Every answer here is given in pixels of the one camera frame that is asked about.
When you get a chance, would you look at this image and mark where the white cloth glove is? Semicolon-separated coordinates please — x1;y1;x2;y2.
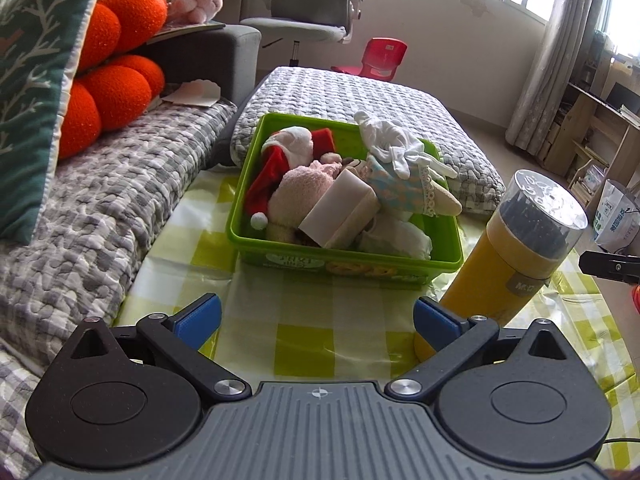
354;110;458;180

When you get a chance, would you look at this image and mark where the santa claus plush toy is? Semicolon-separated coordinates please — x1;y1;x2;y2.
244;126;342;231

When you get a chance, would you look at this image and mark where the white paper shopping bag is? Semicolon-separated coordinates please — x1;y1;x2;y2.
593;179;639;254

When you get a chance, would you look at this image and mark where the yellow checkered plastic tablecloth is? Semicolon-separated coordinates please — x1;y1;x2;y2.
117;170;639;469

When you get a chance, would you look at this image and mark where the yellow cylinder clear-lid container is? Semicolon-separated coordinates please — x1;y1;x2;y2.
413;168;589;363

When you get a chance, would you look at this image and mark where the wooden desk with shelves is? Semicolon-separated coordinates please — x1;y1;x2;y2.
537;34;640;196

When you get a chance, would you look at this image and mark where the green plastic storage bin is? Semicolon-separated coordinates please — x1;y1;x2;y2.
227;113;463;285

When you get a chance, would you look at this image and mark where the grey sofa with quilted cover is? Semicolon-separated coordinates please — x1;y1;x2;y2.
1;25;262;479

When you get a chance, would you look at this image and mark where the pastel checkered cloth doll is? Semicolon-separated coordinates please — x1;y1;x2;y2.
364;154;462;217

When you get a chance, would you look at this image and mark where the white rectangular sponge block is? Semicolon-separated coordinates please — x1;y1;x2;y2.
298;170;380;249

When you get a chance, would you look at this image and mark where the black laptop on desk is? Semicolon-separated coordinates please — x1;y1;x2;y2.
605;82;640;115

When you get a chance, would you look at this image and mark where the pink fluffy plush toy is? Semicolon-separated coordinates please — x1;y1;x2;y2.
266;153;343;245

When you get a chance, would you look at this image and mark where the grey window curtain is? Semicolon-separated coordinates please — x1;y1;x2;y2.
506;0;604;155

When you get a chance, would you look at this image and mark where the white scalloped paper fan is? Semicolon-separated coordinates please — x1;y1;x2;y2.
162;79;221;107

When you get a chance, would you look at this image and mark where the orange segmented plush pillow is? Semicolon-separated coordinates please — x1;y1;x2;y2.
58;0;168;160

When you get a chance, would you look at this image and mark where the grey patterned ottoman cushion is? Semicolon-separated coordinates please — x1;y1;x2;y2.
229;66;506;217

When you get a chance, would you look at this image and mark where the red plastic child chair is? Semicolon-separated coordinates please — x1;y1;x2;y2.
331;37;408;82

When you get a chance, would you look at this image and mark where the book on sofa armrest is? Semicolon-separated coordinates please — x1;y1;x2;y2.
146;21;226;44

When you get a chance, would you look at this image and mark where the pink pig plush toy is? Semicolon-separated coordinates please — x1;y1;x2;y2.
167;0;224;24

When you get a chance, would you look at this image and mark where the dark green patterned cushion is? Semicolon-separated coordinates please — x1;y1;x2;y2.
1;0;96;245

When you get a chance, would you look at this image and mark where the grey office swivel chair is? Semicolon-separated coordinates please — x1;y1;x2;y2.
241;0;363;67

